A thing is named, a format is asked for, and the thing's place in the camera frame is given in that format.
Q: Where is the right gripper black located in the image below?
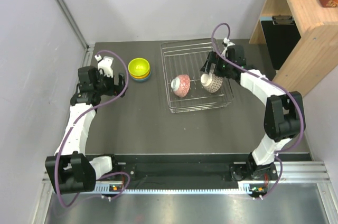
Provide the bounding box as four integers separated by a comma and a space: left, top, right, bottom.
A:
200, 52, 233, 79

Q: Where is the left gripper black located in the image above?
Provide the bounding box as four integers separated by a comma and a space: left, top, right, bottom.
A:
93, 68, 127, 97

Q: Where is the brown lattice patterned bowl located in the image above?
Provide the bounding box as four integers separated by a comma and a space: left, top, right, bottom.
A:
200, 72, 223, 94

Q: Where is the metal wire dish rack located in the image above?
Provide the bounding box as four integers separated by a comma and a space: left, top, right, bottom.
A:
161, 38, 234, 113

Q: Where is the black white patterned bowl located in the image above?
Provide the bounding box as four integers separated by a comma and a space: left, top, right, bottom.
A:
171, 74, 190, 98

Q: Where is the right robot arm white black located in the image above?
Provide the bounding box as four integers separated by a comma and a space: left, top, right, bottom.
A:
200, 45, 305, 181

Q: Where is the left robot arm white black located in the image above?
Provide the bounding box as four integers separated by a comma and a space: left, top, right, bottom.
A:
45, 66, 126, 194

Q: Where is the blue bowl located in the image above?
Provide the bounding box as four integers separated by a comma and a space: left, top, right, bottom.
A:
130, 71, 152, 82

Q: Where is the yellow-green bowl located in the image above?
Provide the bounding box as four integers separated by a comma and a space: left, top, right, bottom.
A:
128, 58, 150, 77

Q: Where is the orange bowl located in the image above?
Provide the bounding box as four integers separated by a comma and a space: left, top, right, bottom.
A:
129, 67, 151, 79

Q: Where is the black clipboard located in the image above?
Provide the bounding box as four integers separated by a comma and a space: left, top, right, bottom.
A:
259, 15, 301, 70

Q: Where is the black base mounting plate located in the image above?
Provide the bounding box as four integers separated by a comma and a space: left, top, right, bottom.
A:
89, 162, 280, 189

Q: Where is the wooden shelf unit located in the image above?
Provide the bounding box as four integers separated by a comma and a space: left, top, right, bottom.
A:
260, 0, 337, 96

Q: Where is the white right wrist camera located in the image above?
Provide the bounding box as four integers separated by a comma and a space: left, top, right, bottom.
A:
221, 38, 235, 58

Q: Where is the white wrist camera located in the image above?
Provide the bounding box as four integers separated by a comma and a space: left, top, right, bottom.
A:
221, 38, 235, 58
95, 54, 114, 78

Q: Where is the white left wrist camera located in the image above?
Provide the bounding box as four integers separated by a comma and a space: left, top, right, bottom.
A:
95, 54, 114, 78

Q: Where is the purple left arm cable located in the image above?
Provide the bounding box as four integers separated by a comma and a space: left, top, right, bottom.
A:
55, 49, 130, 208

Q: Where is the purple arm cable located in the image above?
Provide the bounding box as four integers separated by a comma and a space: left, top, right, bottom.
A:
211, 22, 304, 200
55, 49, 130, 208

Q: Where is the aluminium corner post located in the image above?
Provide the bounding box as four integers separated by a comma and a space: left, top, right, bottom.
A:
55, 0, 89, 50

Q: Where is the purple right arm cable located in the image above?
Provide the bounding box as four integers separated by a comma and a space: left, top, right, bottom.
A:
211, 22, 304, 200

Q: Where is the aluminium frame rail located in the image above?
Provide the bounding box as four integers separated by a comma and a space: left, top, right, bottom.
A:
46, 154, 330, 199

